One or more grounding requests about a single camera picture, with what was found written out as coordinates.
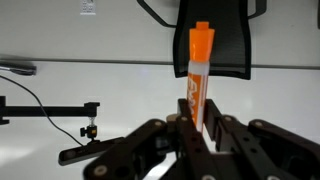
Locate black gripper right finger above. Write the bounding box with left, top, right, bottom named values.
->
left=205, top=100, right=320, bottom=180

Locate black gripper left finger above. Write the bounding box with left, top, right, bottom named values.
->
left=83, top=99, right=219, bottom=180

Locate orange white marker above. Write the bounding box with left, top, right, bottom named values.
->
left=187, top=21, right=215, bottom=132

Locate black mesh office chair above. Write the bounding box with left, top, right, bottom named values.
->
left=137, top=0, right=267, bottom=80

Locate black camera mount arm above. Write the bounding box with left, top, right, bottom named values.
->
left=0, top=96, right=100, bottom=140

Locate black hanging cable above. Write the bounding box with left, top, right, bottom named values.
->
left=0, top=74, right=86, bottom=148

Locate silver door handle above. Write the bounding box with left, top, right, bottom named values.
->
left=0, top=61, right=37, bottom=76

